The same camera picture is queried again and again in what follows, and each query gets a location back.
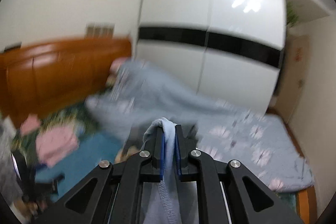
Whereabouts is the light blue garment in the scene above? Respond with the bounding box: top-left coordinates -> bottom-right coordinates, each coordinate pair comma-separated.
141,118 -> 182,223

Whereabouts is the pink folded garment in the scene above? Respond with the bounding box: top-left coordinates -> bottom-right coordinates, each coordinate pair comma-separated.
19,114 -> 79,168

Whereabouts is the blue floral bed blanket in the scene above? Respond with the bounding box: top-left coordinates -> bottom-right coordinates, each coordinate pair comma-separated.
10,103 -> 297,214

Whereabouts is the grey floral quilt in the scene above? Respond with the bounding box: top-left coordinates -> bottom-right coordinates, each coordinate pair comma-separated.
85,60 -> 314,192

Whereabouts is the brown wooden headboard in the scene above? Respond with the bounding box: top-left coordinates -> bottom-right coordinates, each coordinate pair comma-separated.
1,37 -> 131,127

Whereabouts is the cream door with red sticker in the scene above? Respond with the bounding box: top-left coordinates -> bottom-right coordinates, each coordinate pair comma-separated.
274,35 -> 310,123

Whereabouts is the white black sliding wardrobe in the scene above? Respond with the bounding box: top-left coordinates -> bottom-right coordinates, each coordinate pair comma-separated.
135,0 -> 286,113

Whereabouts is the wall switch panel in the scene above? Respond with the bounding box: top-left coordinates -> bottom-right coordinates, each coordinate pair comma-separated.
85,23 -> 114,38

